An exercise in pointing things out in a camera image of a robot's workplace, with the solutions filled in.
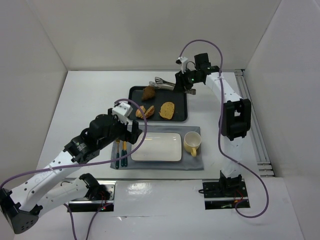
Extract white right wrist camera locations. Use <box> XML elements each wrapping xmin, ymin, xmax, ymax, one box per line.
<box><xmin>175</xmin><ymin>56</ymin><xmax>189</xmax><ymax>74</ymax></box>

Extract yellow ceramic mug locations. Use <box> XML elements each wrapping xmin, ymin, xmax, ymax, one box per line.
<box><xmin>183</xmin><ymin>131</ymin><xmax>202</xmax><ymax>157</ymax></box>

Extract silver metal tongs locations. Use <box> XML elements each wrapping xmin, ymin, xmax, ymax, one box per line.
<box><xmin>149</xmin><ymin>77</ymin><xmax>197</xmax><ymax>95</ymax></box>

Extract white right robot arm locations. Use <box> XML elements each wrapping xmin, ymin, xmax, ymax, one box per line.
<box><xmin>173</xmin><ymin>53</ymin><xmax>252</xmax><ymax>189</ymax></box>

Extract gold fork green handle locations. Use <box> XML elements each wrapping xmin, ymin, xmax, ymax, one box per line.
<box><xmin>115</xmin><ymin>139</ymin><xmax>120</xmax><ymax>170</ymax></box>

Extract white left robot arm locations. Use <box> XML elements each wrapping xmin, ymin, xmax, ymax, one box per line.
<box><xmin>0</xmin><ymin>102</ymin><xmax>143</xmax><ymax>234</ymax></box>

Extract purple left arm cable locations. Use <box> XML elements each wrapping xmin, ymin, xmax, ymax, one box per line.
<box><xmin>0</xmin><ymin>98</ymin><xmax>149</xmax><ymax>240</ymax></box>

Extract brown crusted bread wedge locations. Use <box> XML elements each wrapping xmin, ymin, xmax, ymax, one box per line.
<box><xmin>141</xmin><ymin>105</ymin><xmax>155</xmax><ymax>119</ymax></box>

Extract white rectangular plate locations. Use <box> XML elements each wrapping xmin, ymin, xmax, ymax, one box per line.
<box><xmin>130</xmin><ymin>132</ymin><xmax>182</xmax><ymax>162</ymax></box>

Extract tan seeded bread slice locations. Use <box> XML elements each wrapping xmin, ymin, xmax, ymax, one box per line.
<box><xmin>159</xmin><ymin>101</ymin><xmax>175</xmax><ymax>120</ymax></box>

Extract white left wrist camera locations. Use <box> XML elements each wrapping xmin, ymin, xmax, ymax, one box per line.
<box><xmin>112</xmin><ymin>102</ymin><xmax>133</xmax><ymax>125</ymax></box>

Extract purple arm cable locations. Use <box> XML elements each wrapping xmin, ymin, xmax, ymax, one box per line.
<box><xmin>0</xmin><ymin>98</ymin><xmax>149</xmax><ymax>240</ymax></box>
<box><xmin>180</xmin><ymin>39</ymin><xmax>270</xmax><ymax>219</ymax></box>

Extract round pale bread roll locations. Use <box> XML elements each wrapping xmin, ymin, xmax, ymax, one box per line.
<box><xmin>135</xmin><ymin>105</ymin><xmax>146</xmax><ymax>118</ymax></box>

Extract black baking tray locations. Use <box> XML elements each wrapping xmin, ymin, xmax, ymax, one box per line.
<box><xmin>128</xmin><ymin>86</ymin><xmax>188</xmax><ymax>122</ymax></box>

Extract brown chocolate croissant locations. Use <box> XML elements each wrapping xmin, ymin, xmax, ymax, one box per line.
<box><xmin>141</xmin><ymin>85</ymin><xmax>156</xmax><ymax>101</ymax></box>

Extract aluminium frame rail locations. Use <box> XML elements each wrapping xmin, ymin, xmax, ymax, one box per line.
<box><xmin>234</xmin><ymin>69</ymin><xmax>276</xmax><ymax>178</ymax></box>

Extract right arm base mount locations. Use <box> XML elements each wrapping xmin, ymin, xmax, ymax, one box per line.
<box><xmin>198</xmin><ymin>181</ymin><xmax>251</xmax><ymax>210</ymax></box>

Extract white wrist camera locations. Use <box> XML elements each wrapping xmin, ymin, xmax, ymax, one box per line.
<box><xmin>175</xmin><ymin>56</ymin><xmax>189</xmax><ymax>74</ymax></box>
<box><xmin>112</xmin><ymin>102</ymin><xmax>133</xmax><ymax>125</ymax></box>

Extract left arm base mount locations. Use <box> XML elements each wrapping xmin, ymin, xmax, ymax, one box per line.
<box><xmin>67</xmin><ymin>180</ymin><xmax>116</xmax><ymax>213</ymax></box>

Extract gold knife green handle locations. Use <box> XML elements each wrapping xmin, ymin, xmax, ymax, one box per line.
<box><xmin>120</xmin><ymin>141</ymin><xmax>128</xmax><ymax>167</ymax></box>

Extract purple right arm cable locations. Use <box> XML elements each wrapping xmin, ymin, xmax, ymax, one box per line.
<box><xmin>180</xmin><ymin>39</ymin><xmax>270</xmax><ymax>219</ymax></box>

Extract grey cloth placemat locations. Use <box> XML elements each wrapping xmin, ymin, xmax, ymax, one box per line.
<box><xmin>119</xmin><ymin>125</ymin><xmax>204</xmax><ymax>171</ymax></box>

